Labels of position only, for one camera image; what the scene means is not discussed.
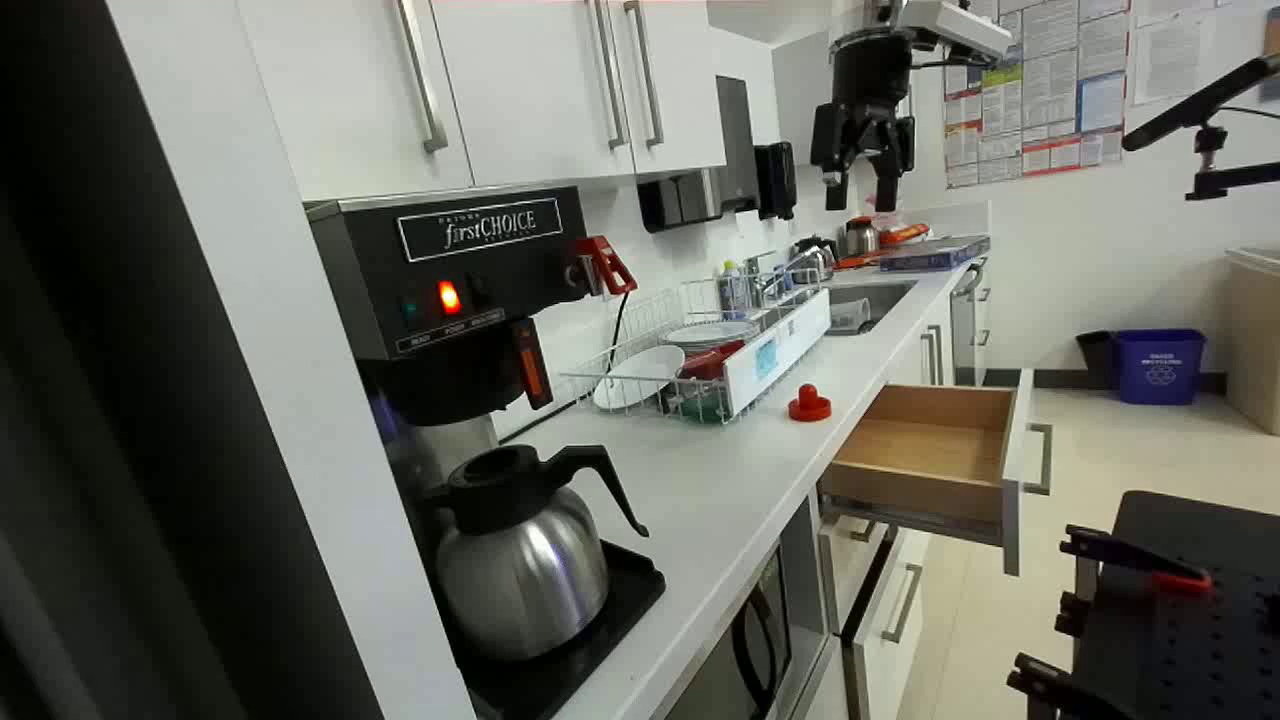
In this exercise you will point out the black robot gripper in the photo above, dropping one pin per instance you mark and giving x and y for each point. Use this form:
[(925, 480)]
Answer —
[(869, 78)]

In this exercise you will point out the orange knob-shaped object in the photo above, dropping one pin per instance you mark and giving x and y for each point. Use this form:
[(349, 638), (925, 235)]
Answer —
[(810, 407)]

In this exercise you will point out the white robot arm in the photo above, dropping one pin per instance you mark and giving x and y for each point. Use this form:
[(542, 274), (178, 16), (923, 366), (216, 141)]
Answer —
[(943, 30)]

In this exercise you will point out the steel kettle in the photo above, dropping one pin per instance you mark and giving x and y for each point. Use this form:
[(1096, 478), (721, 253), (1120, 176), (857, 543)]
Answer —
[(857, 238)]

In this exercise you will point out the blue flat tray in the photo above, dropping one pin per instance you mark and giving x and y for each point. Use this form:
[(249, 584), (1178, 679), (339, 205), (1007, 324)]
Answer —
[(936, 253)]

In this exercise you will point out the stainless steel sink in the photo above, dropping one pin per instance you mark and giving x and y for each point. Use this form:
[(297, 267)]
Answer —
[(861, 305)]

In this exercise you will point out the white foil wrap box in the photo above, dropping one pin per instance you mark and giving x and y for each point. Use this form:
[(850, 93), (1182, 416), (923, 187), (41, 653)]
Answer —
[(762, 362)]

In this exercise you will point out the clear plastic container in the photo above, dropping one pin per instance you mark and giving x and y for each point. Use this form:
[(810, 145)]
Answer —
[(701, 390)]

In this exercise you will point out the open wooden drawer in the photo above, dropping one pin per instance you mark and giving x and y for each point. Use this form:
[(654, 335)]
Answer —
[(950, 463)]

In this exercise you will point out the white plate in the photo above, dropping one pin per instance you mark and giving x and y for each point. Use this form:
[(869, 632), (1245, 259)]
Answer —
[(637, 376)]

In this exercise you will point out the blue recycling bin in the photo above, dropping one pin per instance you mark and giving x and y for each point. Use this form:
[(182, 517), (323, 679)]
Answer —
[(1158, 366)]

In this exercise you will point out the beige trash can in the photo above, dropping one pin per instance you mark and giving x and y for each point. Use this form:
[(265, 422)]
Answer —
[(1253, 338)]

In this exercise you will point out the black coffee brewer machine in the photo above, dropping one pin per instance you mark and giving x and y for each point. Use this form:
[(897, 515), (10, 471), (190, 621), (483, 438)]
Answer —
[(437, 300)]

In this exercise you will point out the black clamp red tip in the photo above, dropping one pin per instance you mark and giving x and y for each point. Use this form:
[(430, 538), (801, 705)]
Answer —
[(1120, 553)]

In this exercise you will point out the white upper cabinets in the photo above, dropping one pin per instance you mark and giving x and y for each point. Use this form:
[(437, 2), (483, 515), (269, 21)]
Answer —
[(441, 99)]

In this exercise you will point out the steel coffee carafe black lid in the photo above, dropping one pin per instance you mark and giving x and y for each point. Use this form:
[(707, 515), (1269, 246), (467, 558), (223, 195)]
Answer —
[(525, 565)]

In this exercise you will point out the black perforated cart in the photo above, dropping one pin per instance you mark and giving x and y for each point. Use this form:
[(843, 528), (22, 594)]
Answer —
[(1140, 653)]

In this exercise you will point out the black wall dispenser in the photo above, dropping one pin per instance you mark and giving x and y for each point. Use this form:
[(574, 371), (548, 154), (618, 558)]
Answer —
[(775, 183)]

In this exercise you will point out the wall poster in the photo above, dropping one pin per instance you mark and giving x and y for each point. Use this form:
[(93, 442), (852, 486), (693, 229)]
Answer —
[(1056, 106)]

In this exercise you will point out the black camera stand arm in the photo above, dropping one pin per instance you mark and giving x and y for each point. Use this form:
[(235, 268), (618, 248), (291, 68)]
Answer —
[(1192, 68)]

